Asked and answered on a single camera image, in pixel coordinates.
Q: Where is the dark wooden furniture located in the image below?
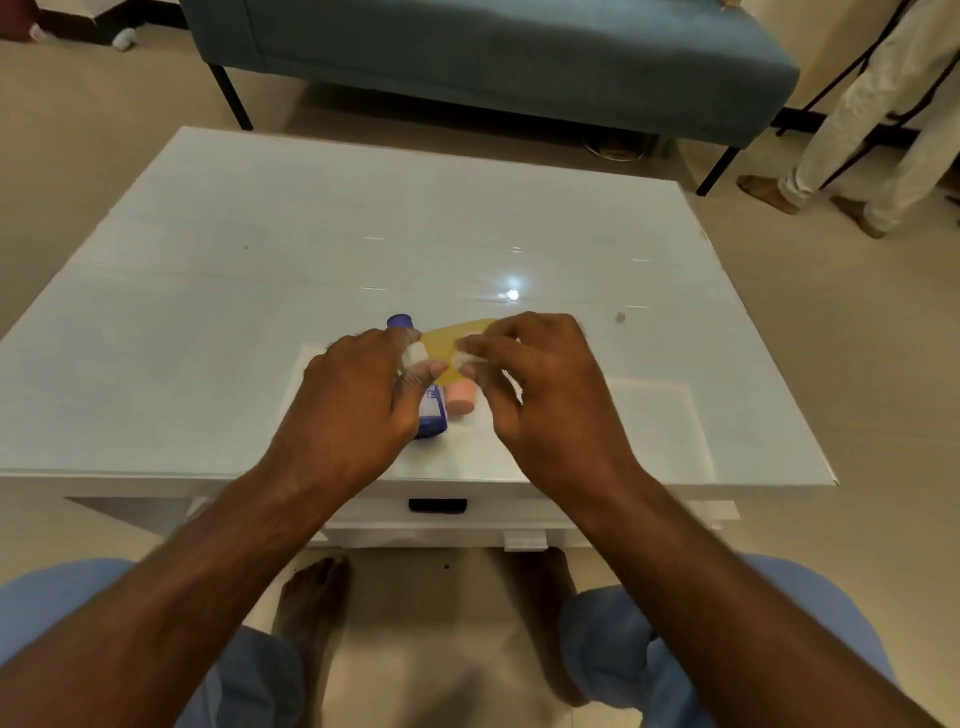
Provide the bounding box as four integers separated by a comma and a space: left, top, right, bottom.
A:
0, 0, 190, 46

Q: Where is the person's foot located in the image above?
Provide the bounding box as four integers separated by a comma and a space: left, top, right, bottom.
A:
516, 546, 591, 708
270, 555, 354, 680

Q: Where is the person's right foot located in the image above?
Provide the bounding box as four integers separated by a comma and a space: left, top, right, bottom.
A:
516, 546, 591, 708

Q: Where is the blue upholstered bench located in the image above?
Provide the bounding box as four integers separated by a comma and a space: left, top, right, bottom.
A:
178, 0, 802, 198

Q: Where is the person's right hand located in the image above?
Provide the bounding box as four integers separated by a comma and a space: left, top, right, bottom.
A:
457, 311, 651, 513

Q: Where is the white table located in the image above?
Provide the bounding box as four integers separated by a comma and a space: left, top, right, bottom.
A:
0, 126, 840, 555

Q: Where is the person's left foot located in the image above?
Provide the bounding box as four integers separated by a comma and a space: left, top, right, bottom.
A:
270, 555, 354, 680

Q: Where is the person's left forearm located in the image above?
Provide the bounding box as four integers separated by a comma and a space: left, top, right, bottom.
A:
0, 453, 376, 728

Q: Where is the round metal dish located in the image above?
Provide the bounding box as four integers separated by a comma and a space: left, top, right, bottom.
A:
583, 132, 655, 163

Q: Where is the blue bottle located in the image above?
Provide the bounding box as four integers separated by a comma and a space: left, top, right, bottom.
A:
385, 313, 450, 441

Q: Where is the person's right leg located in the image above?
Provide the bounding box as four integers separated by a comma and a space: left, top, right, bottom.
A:
558, 553, 899, 728

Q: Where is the person's right forearm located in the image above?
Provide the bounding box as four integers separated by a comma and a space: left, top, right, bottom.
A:
551, 468, 946, 728

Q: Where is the person's left hand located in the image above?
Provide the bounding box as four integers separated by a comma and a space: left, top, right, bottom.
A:
261, 327, 450, 501

